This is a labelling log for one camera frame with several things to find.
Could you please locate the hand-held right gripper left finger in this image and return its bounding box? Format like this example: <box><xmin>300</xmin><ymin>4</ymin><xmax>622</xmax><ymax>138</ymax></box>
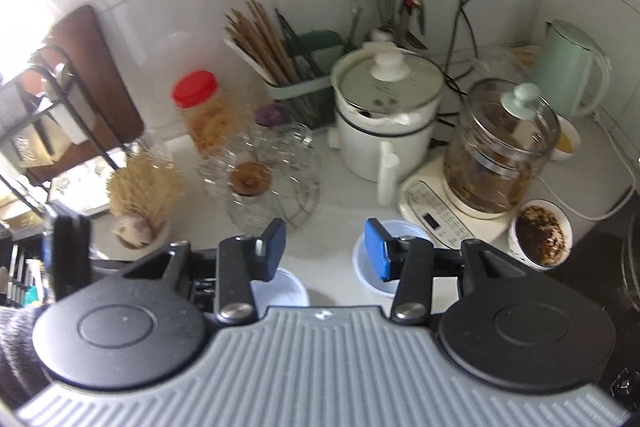
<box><xmin>122</xmin><ymin>217</ymin><xmax>288</xmax><ymax>327</ymax></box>

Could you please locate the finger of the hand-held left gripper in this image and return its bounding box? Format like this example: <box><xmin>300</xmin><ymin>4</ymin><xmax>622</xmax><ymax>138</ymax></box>
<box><xmin>42</xmin><ymin>204</ymin><xmax>93</xmax><ymax>305</ymax></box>

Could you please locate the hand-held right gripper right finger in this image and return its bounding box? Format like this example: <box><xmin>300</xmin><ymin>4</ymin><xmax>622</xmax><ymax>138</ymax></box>
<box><xmin>364</xmin><ymin>218</ymin><xmax>533</xmax><ymax>324</ymax></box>

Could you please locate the pale blue plastic bowl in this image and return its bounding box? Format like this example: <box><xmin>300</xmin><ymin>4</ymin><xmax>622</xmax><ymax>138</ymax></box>
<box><xmin>250</xmin><ymin>267</ymin><xmax>308</xmax><ymax>308</ymax></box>
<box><xmin>352</xmin><ymin>219</ymin><xmax>438</xmax><ymax>297</ymax></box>

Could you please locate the person's left forearm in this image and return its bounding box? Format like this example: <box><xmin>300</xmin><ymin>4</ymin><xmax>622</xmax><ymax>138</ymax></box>
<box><xmin>0</xmin><ymin>304</ymin><xmax>56</xmax><ymax>410</ymax></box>

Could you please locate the roll-up sink drain rack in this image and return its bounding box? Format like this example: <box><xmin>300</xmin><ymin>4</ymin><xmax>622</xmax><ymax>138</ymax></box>
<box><xmin>0</xmin><ymin>243</ymin><xmax>46</xmax><ymax>308</ymax></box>

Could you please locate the garlic bulb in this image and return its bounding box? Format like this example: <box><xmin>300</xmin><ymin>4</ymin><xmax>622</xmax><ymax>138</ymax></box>
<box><xmin>116</xmin><ymin>214</ymin><xmax>153</xmax><ymax>244</ymax></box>

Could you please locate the cream kettle base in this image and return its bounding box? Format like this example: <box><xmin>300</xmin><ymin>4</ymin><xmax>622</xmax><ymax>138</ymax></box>
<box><xmin>398</xmin><ymin>154</ymin><xmax>531</xmax><ymax>245</ymax></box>

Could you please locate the white bowl with garlic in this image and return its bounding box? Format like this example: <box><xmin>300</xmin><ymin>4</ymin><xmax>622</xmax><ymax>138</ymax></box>
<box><xmin>107</xmin><ymin>212</ymin><xmax>171</xmax><ymax>253</ymax></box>

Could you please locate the white electric cooker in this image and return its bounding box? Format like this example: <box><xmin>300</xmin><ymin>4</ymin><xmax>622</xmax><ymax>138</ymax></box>
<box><xmin>327</xmin><ymin>42</ymin><xmax>446</xmax><ymax>205</ymax></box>

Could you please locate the white rack utensil cup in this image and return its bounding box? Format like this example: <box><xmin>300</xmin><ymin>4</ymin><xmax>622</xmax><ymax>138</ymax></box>
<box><xmin>50</xmin><ymin>92</ymin><xmax>96</xmax><ymax>145</ymax></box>

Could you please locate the black dish rack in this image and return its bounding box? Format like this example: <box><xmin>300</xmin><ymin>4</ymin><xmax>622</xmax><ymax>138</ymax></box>
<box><xmin>0</xmin><ymin>42</ymin><xmax>131</xmax><ymax>218</ymax></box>

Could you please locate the red-lid plastic jar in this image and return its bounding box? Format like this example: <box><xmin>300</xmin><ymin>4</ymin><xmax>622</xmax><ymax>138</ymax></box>
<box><xmin>172</xmin><ymin>71</ymin><xmax>236</xmax><ymax>152</ymax></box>

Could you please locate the glass health kettle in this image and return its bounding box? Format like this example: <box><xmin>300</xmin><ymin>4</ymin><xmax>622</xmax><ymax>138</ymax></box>
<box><xmin>442</xmin><ymin>78</ymin><xmax>561</xmax><ymax>212</ymax></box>

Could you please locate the green and white utensil holder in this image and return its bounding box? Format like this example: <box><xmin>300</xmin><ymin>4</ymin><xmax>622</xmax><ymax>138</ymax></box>
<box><xmin>225</xmin><ymin>29</ymin><xmax>351</xmax><ymax>128</ymax></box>

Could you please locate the printed bowl with tea leaves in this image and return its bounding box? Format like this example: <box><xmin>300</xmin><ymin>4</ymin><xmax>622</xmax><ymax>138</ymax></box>
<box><xmin>508</xmin><ymin>199</ymin><xmax>573</xmax><ymax>269</ymax></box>

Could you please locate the brown wooden cutting board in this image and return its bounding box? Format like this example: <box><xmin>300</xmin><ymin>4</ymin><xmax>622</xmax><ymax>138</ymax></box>
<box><xmin>22</xmin><ymin>4</ymin><xmax>146</xmax><ymax>188</ymax></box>

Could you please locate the bundle of chopsticks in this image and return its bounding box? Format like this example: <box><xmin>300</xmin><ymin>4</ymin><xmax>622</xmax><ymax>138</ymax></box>
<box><xmin>224</xmin><ymin>0</ymin><xmax>301</xmax><ymax>85</ymax></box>

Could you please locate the black stovetop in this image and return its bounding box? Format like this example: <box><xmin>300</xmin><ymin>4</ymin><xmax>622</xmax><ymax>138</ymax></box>
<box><xmin>545</xmin><ymin>207</ymin><xmax>640</xmax><ymax>408</ymax></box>

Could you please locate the small white bowl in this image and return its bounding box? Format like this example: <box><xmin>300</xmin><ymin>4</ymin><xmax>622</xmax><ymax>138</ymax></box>
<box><xmin>550</xmin><ymin>114</ymin><xmax>582</xmax><ymax>162</ymax></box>

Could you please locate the dark cooking pot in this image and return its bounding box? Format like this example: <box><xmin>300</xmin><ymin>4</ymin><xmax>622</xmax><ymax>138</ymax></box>
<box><xmin>620</xmin><ymin>217</ymin><xmax>640</xmax><ymax>308</ymax></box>

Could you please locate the pale green electric kettle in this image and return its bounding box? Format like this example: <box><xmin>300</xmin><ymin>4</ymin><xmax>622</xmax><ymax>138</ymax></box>
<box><xmin>527</xmin><ymin>19</ymin><xmax>612</xmax><ymax>120</ymax></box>

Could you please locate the wire cup rack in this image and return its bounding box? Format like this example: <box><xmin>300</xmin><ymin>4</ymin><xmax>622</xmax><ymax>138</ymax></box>
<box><xmin>225</xmin><ymin>167</ymin><xmax>321</xmax><ymax>230</ymax></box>

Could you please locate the black power cable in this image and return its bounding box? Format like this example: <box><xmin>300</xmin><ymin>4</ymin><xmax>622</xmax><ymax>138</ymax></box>
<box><xmin>445</xmin><ymin>0</ymin><xmax>493</xmax><ymax>80</ymax></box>

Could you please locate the white kettle cable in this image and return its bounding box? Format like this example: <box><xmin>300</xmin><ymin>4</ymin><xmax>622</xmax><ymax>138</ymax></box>
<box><xmin>565</xmin><ymin>107</ymin><xmax>638</xmax><ymax>222</ymax></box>

